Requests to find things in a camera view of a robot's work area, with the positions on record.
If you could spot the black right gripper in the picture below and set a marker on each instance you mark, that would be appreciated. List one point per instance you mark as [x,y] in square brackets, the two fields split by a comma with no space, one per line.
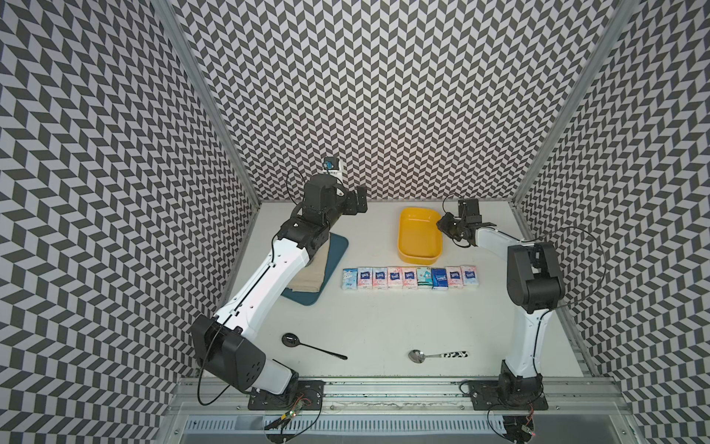
[442,225]

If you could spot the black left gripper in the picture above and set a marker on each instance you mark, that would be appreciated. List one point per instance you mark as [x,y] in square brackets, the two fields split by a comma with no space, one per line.
[351,208]

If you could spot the dark blue Tempo tissue pack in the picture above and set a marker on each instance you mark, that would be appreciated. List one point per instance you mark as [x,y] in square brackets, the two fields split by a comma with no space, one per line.
[439,279]

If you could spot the mint green tissue pack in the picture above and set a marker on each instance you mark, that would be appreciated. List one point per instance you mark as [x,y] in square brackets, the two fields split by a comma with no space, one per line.
[424,277]

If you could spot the light blue cartoon tissue pack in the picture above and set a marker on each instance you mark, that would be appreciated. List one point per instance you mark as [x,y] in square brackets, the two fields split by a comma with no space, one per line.
[349,279]

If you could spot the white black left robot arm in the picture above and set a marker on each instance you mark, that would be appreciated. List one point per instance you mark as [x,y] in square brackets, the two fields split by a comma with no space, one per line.
[223,342]

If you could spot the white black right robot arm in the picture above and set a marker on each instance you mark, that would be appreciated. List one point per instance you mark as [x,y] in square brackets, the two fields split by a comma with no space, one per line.
[535,286]

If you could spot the yellow plastic storage box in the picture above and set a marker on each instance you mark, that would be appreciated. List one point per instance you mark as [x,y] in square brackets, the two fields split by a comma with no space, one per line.
[419,241]

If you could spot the teal plastic tray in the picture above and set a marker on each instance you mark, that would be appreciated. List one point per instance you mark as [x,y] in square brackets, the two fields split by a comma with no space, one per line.
[338,248]

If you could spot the beige linen cloth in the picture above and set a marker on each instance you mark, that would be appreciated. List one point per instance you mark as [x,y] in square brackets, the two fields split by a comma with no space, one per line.
[311,278]

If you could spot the black plastic spoon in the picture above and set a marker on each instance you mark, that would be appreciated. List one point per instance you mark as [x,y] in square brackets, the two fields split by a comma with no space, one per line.
[291,340]

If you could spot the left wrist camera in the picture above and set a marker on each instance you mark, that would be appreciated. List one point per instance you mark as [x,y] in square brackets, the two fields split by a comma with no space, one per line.
[333,166]

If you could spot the metal spoon patterned handle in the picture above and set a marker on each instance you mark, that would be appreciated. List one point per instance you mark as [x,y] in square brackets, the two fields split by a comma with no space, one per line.
[419,357]

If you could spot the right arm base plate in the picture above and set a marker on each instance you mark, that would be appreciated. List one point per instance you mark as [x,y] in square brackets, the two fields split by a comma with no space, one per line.
[487,395]

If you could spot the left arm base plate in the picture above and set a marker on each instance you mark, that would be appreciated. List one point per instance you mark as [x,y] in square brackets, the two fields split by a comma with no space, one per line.
[310,392]

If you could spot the aluminium front rail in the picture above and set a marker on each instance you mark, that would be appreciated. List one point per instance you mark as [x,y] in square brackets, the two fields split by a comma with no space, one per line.
[411,395]

